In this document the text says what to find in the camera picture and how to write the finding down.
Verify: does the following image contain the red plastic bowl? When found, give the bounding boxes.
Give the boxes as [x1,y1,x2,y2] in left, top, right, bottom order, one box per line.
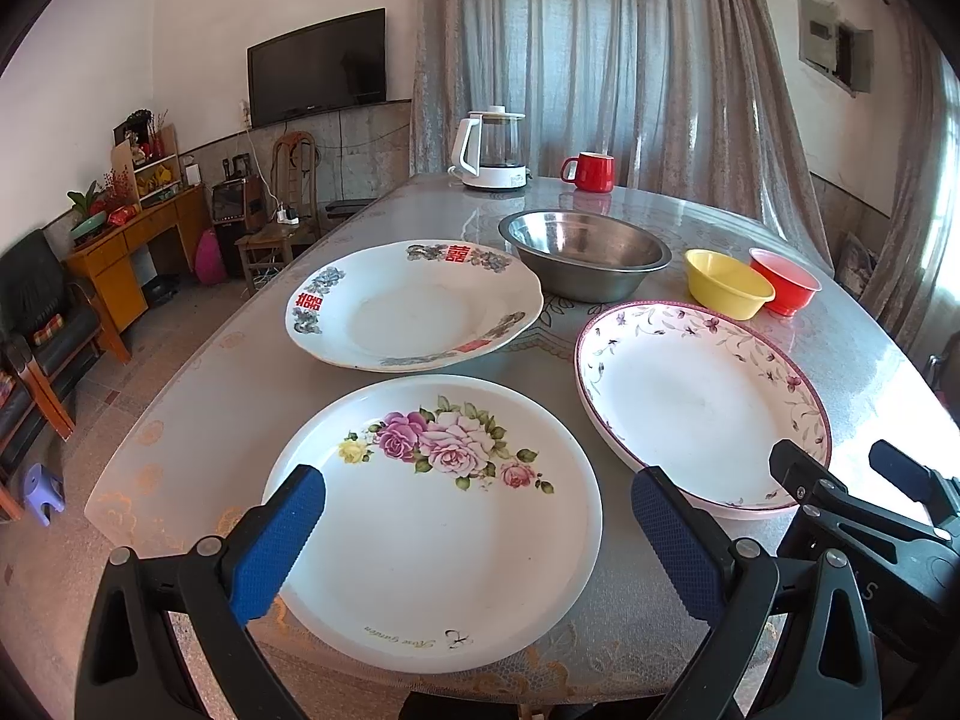
[748,247,822,317]

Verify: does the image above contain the white plate with rose print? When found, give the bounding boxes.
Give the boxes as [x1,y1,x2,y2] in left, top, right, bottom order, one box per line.
[265,376,602,674]

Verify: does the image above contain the yellow plastic bowl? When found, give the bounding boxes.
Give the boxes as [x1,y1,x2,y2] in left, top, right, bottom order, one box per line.
[683,249,776,322]

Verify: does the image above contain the white plate with red characters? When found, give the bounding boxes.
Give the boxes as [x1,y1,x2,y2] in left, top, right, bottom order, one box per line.
[285,239,544,374]

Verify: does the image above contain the stainless steel bowl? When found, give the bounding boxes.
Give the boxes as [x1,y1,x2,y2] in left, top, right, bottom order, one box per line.
[498,210,672,304]

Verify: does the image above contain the white plate with purple rim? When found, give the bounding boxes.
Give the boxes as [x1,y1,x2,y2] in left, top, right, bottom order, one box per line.
[573,301,832,520]

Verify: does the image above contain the side window curtain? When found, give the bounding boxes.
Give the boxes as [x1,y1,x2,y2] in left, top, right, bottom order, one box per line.
[861,0,958,358]

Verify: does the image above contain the purple plastic stool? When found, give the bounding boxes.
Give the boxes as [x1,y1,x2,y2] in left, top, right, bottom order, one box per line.
[23,463,65,527]

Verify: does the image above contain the pink bag on floor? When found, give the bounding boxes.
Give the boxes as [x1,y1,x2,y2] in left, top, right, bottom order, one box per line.
[194,227,228,286]

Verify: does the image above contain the black armchair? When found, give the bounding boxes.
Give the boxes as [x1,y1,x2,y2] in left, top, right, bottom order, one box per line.
[2,231,101,445]

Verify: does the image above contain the orange wooden desk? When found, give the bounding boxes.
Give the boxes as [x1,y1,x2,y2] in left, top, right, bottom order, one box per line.
[65,185,212,364]

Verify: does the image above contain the red mug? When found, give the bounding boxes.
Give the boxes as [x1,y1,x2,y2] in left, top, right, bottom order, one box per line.
[560,151,615,193]

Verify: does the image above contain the wooden chair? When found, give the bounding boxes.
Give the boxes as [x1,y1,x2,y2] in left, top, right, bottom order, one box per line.
[236,130,320,296]

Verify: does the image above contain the grey window curtain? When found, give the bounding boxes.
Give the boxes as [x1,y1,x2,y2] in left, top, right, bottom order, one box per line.
[410,0,830,266]

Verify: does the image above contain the white glass electric kettle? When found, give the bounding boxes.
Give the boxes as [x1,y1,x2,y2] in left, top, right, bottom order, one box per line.
[448,104,527,192]

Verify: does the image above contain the wall electrical box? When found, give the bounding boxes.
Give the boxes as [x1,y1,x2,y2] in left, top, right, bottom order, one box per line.
[797,0,874,96]

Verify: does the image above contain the black wall television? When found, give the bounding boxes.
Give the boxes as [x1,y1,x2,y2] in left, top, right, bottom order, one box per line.
[247,8,387,127]

